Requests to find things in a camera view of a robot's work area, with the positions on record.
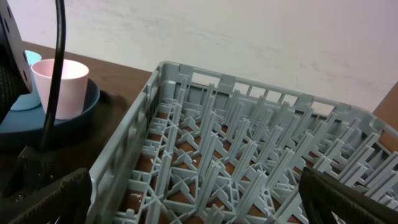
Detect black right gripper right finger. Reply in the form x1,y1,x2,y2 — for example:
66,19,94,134
298,167,397,224

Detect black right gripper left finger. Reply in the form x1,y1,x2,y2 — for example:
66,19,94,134
1,168,92,223

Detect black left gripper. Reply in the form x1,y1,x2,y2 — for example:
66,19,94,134
1,0,32,119

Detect light blue cup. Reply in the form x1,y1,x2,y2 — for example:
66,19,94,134
11,50,42,111

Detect grey dishwasher rack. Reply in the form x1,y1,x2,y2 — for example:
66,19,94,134
86,62,397,223

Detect dark blue plate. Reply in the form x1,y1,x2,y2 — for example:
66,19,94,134
1,79,100,151

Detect brown serving tray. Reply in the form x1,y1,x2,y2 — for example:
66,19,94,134
1,91,129,188

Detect pink cup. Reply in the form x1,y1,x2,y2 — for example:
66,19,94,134
31,59,89,120

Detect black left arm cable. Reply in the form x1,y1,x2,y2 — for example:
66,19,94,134
39,0,67,152

